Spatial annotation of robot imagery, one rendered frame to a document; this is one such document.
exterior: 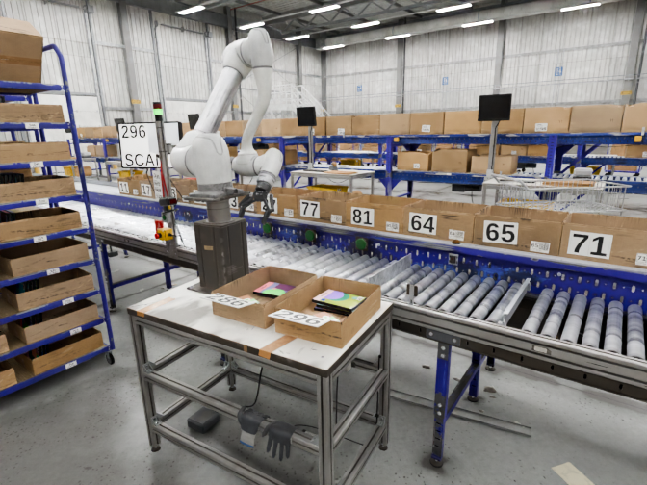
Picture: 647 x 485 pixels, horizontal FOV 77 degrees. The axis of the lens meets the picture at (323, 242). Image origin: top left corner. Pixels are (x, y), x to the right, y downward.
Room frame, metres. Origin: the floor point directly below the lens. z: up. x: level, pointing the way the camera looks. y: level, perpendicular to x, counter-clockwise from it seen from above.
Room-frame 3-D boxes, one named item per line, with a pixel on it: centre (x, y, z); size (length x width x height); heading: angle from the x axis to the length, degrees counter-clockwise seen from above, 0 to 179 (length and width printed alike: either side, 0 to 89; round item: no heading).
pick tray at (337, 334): (1.47, -0.02, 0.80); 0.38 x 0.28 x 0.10; 151
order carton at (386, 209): (2.49, -0.39, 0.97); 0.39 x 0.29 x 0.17; 54
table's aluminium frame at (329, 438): (1.62, 0.28, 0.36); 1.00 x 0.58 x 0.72; 60
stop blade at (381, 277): (1.96, -0.35, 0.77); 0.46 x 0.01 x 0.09; 144
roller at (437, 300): (1.78, -0.58, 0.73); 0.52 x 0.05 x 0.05; 144
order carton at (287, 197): (2.96, 0.25, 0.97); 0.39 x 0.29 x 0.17; 54
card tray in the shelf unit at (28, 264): (2.31, 1.69, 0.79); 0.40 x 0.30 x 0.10; 145
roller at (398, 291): (1.90, -0.43, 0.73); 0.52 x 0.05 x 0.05; 144
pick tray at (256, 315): (1.63, 0.25, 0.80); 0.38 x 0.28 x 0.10; 149
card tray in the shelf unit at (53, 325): (2.31, 1.69, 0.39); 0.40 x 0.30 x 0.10; 144
